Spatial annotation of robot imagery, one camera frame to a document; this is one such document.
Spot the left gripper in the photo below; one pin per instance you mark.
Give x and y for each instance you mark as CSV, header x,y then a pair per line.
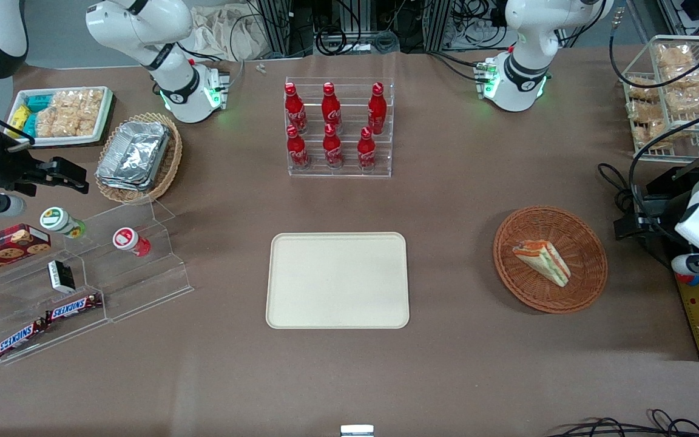
x,y
671,214

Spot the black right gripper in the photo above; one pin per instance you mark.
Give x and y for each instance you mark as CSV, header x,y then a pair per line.
x,y
11,168

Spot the triangular sandwich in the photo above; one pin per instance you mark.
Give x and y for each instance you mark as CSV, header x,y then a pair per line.
x,y
542,260

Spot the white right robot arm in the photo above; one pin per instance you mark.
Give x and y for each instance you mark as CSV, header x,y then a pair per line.
x,y
137,27

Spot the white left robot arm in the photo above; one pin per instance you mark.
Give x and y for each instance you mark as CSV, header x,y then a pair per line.
x,y
528,36

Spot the white snack tray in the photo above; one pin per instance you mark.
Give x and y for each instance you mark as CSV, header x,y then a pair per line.
x,y
104,121

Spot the light oval wicker basket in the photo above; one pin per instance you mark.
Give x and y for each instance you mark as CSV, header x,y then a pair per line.
x,y
170,164

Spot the brown round wicker basket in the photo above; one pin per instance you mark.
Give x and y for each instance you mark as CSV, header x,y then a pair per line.
x,y
531,285

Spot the beige rectangular tray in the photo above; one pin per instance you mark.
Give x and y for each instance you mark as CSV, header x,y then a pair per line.
x,y
337,280

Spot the green lidded cup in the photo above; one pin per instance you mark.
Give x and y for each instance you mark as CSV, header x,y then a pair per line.
x,y
58,220

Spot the clear rice cracker bags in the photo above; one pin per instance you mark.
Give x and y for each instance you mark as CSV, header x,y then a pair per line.
x,y
67,114

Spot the teal snack packet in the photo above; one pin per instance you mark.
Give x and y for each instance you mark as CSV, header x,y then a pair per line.
x,y
30,124
39,103

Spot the stacked aluminium foil trays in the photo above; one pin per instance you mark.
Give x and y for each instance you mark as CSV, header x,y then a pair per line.
x,y
133,155

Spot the yellow snack packet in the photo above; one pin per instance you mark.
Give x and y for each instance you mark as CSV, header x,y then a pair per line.
x,y
19,117

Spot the red lidded cup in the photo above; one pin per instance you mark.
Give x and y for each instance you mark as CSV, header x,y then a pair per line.
x,y
128,240

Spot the red cookie box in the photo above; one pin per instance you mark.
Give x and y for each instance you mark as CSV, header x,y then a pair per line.
x,y
3,249

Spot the small black box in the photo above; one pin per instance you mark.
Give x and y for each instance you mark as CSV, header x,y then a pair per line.
x,y
61,276

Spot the clear cracker snack bag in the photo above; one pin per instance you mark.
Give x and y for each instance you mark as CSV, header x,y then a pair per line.
x,y
686,91
644,124
674,56
642,88

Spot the snickers chocolate bar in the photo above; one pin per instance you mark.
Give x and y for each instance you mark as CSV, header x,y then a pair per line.
x,y
73,308
20,338

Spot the clear acrylic step display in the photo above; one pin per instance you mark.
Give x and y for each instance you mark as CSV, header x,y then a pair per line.
x,y
143,285

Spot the white crumpled cloth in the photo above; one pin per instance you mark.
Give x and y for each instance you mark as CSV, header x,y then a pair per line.
x,y
222,33

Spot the red cola bottle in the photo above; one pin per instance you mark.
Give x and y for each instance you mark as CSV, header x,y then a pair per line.
x,y
377,109
366,150
332,147
331,109
297,149
294,110

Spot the clear acrylic bottle rack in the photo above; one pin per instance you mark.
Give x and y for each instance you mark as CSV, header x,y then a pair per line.
x,y
349,91

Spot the aluminium frame post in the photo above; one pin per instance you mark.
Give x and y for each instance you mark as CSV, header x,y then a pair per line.
x,y
437,24
275,27

